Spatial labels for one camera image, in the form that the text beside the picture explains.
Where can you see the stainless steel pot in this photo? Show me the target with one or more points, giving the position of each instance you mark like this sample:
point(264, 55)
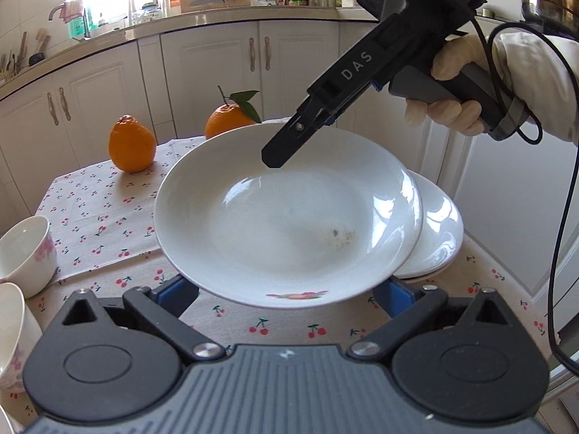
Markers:
point(547, 0)

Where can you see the glass jar green lid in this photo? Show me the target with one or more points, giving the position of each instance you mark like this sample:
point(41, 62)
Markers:
point(148, 12)

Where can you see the metal kitchen faucet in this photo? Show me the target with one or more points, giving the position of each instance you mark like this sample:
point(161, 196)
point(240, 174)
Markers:
point(54, 9)

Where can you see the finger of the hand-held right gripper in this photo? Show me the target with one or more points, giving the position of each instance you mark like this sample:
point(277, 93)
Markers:
point(285, 142)

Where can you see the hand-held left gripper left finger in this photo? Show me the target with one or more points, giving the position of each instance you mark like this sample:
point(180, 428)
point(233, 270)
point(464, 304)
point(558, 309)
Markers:
point(174, 293)

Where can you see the green dish soap bottle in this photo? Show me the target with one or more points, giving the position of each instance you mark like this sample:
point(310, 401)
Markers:
point(78, 27)

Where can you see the pink dish cloth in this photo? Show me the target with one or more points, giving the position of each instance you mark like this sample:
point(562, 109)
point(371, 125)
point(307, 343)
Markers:
point(71, 10)

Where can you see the large white bowl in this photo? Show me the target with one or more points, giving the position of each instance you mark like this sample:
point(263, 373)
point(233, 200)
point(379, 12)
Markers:
point(13, 334)

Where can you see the white bowl pink floral print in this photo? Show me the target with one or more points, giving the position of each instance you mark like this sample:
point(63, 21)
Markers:
point(22, 257)

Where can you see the person's right hand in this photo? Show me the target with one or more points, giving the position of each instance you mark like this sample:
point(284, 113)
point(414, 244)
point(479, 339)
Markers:
point(457, 56)

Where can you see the small black pot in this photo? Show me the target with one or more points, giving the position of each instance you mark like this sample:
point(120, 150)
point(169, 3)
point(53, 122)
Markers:
point(37, 58)

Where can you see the white plastic container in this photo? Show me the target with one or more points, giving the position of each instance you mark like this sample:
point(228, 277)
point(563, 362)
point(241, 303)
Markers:
point(346, 1)

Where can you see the orange with green leaf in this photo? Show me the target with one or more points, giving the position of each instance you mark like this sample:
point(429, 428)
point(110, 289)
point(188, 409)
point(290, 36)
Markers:
point(224, 122)

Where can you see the utensil holder with utensils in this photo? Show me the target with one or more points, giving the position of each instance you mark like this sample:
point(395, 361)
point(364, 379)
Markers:
point(18, 54)

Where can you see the cherry print tablecloth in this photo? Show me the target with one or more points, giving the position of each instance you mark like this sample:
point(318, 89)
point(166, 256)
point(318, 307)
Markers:
point(104, 217)

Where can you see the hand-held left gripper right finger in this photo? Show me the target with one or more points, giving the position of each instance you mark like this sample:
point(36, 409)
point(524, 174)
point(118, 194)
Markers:
point(399, 299)

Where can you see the bumpy-topped orange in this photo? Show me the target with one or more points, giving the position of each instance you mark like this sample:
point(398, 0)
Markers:
point(132, 144)

